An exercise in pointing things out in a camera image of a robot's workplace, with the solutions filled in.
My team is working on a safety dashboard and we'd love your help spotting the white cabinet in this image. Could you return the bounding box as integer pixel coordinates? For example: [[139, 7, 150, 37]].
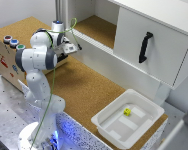
[[58, 0, 188, 107]]

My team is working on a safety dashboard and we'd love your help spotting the white sliding door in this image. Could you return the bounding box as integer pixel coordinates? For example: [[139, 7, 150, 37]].
[[112, 6, 188, 88]]

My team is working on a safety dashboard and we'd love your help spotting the red button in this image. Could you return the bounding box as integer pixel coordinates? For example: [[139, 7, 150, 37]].
[[3, 35, 13, 45]]

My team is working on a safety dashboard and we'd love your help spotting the yellow block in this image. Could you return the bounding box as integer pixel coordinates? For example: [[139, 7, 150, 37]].
[[123, 107, 132, 116]]

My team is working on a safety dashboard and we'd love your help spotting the black door handle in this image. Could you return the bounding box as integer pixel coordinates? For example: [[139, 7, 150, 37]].
[[138, 31, 154, 64]]

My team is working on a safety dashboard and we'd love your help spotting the green cable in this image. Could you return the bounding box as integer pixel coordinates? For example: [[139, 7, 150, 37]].
[[28, 17, 78, 150]]

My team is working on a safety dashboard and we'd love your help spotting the white plastic box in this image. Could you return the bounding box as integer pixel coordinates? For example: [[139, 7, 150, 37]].
[[90, 88, 165, 150]]

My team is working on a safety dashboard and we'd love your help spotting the green button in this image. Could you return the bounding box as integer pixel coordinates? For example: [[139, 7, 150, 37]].
[[15, 43, 27, 52]]

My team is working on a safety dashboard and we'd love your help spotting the blue button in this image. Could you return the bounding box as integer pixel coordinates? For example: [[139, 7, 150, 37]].
[[9, 38, 20, 49]]

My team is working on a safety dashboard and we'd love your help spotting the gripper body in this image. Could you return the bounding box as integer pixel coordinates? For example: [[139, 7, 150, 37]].
[[62, 37, 83, 57]]

